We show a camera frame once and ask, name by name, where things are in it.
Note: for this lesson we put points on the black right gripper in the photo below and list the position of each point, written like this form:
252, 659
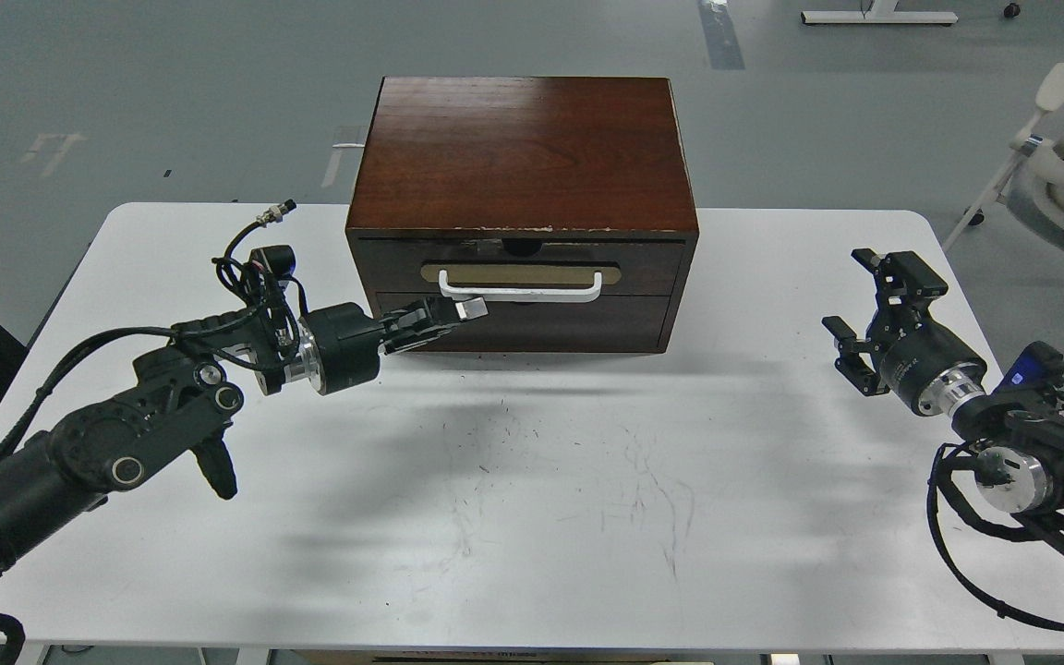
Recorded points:
930, 368

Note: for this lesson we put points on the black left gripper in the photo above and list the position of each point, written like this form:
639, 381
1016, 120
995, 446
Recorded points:
340, 345

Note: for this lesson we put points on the wooden drawer with white handle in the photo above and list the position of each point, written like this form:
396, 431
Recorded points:
415, 264

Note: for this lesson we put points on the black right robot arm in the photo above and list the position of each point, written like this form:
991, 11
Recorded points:
1005, 476

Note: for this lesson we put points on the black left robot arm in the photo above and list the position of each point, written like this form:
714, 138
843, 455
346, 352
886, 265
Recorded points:
182, 401

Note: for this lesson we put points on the dark wooden drawer cabinet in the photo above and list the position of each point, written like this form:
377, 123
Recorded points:
531, 159

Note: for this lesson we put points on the white table base background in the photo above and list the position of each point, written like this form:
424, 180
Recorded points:
879, 13

